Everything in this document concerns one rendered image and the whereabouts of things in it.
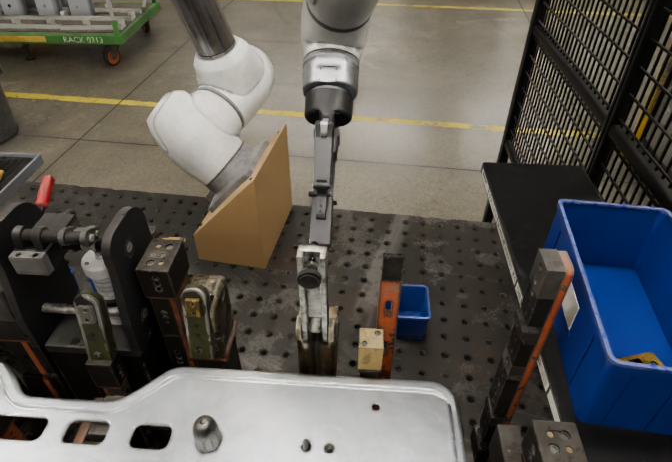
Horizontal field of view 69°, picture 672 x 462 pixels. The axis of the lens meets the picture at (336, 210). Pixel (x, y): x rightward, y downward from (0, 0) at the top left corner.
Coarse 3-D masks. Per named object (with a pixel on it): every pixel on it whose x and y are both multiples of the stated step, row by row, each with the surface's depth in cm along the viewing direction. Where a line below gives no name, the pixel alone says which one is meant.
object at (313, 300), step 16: (304, 256) 60; (320, 256) 58; (304, 272) 57; (320, 272) 60; (304, 288) 62; (320, 288) 63; (304, 304) 64; (320, 304) 66; (304, 320) 66; (304, 336) 69
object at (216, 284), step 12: (204, 276) 76; (216, 276) 76; (216, 288) 74; (216, 300) 72; (228, 300) 78; (216, 312) 72; (228, 312) 80; (216, 324) 73; (228, 324) 79; (216, 336) 74; (228, 336) 79; (216, 348) 77; (228, 348) 79; (204, 360) 78; (216, 360) 78; (228, 360) 81
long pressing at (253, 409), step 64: (0, 384) 69; (192, 384) 69; (256, 384) 69; (320, 384) 69; (384, 384) 69; (0, 448) 62; (64, 448) 62; (128, 448) 62; (192, 448) 62; (256, 448) 62; (320, 448) 62; (384, 448) 62; (448, 448) 62
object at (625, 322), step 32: (576, 224) 79; (608, 224) 78; (640, 224) 77; (576, 256) 66; (608, 256) 82; (640, 256) 80; (576, 288) 66; (608, 288) 79; (640, 288) 79; (576, 320) 65; (608, 320) 74; (640, 320) 74; (576, 352) 64; (608, 352) 54; (640, 352) 69; (576, 384) 63; (608, 384) 56; (640, 384) 55; (576, 416) 62; (608, 416) 59; (640, 416) 59
